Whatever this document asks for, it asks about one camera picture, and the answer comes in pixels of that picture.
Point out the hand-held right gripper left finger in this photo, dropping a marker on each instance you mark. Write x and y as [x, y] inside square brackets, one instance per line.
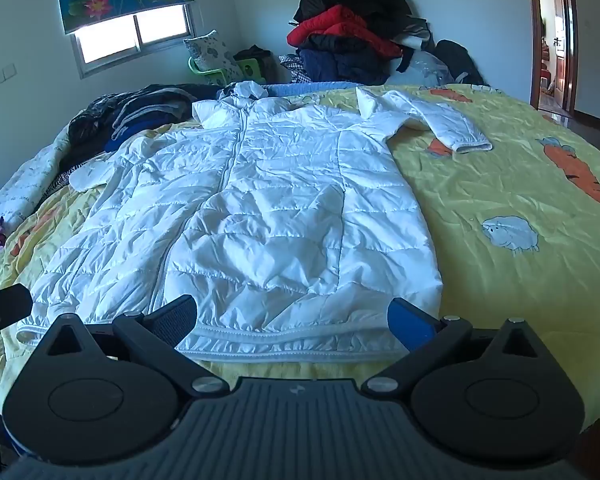
[175, 317]

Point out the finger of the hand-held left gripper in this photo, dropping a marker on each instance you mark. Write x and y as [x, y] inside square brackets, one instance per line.
[5, 305]

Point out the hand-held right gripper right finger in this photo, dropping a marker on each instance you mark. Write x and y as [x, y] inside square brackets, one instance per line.
[410, 322]

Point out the white down jacket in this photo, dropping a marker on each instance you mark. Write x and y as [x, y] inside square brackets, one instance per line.
[280, 210]

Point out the grey white clothes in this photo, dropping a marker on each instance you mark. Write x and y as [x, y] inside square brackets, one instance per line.
[412, 35]

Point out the yellow printed blanket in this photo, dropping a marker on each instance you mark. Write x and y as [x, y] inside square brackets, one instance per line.
[505, 260]

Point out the white printed quilt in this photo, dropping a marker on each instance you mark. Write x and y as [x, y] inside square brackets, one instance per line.
[30, 180]

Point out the blue garment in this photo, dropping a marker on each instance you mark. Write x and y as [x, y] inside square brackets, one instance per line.
[125, 135]

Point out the black white plastic bag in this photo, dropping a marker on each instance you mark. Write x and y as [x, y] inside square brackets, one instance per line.
[250, 90]

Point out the clear plastic bag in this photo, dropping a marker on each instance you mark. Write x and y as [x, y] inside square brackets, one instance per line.
[420, 70]

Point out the light blue cloth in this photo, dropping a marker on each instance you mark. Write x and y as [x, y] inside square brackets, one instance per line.
[305, 89]

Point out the green plastic chair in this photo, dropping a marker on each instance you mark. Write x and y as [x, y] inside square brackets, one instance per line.
[250, 67]

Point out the navy jacket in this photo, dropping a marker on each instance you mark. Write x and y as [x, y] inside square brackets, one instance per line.
[345, 67]

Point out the black backpack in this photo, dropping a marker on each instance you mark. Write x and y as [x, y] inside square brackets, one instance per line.
[457, 62]

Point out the floral pillow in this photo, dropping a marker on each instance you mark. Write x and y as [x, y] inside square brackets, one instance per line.
[212, 55]

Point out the black garment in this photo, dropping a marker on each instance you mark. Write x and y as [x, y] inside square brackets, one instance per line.
[252, 54]

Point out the checkered cloth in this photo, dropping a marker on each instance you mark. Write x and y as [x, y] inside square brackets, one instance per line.
[292, 67]

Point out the window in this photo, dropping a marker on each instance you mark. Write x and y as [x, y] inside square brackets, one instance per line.
[110, 35]

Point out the red jacket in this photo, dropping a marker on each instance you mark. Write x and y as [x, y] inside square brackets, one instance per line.
[340, 25]

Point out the wall light switch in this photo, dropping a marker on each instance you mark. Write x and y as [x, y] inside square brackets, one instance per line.
[5, 74]

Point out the wooden door frame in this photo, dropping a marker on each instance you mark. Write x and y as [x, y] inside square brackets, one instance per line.
[570, 35]

